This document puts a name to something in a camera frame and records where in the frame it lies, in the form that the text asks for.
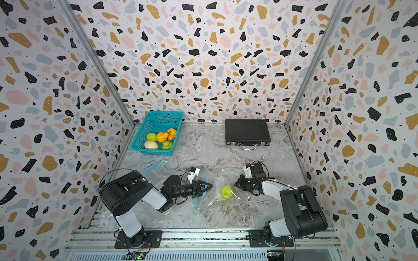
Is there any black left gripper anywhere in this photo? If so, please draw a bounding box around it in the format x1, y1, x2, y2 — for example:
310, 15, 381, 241
170, 182, 212, 201

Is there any green fruit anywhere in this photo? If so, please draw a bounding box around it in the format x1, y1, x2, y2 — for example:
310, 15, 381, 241
221, 185, 235, 200

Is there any clear zip-top bag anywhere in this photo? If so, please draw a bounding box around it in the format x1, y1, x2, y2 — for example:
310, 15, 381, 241
138, 159, 190, 196
197, 167, 261, 228

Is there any orange fruit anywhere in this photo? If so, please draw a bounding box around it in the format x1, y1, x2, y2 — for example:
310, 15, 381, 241
156, 132, 170, 143
167, 128, 177, 141

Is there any beige fruit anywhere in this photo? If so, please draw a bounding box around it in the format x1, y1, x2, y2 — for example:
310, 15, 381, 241
144, 141, 159, 150

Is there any green pear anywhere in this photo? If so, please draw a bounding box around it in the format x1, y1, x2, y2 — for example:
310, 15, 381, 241
147, 133, 157, 142
162, 141, 173, 150

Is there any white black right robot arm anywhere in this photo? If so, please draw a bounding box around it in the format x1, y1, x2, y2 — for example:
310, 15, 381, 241
235, 175, 328, 246

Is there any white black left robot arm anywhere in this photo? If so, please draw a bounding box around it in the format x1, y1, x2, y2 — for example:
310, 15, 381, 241
99, 170, 213, 250

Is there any black ribbed carrying case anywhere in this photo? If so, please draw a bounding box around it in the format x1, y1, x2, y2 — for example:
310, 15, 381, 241
225, 119, 271, 151

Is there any teal plastic basket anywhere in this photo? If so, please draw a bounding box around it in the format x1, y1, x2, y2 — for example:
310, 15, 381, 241
131, 111, 184, 156

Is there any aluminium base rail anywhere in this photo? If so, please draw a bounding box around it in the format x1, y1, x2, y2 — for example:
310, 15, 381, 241
62, 228, 345, 261

